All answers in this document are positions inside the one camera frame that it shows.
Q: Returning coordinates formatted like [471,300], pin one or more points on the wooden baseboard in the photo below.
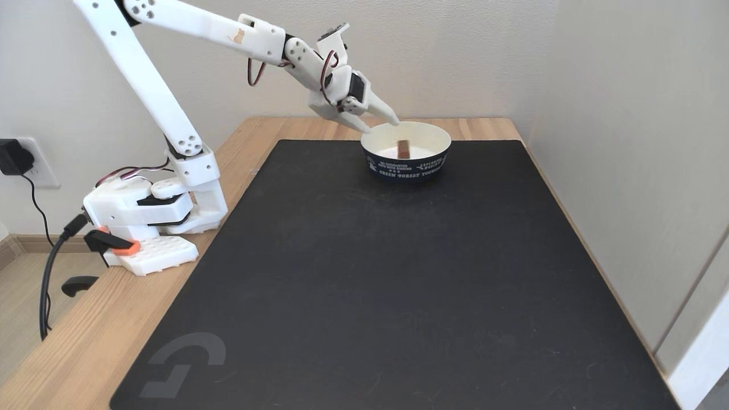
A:
[31,244]

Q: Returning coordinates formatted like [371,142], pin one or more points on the white wall outlet plate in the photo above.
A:
[44,171]

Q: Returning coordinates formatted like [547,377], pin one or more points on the black and orange clamp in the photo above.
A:
[114,244]

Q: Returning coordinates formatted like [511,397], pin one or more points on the black desk mat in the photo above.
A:
[398,313]

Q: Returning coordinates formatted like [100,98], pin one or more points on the white and navy paper bowl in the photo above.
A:
[405,168]

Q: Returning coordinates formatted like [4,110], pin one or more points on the brown block toy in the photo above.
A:
[404,149]

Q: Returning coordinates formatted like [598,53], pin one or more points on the black power adapter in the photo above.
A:
[12,158]

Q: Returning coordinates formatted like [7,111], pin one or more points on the white door frame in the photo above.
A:
[697,353]

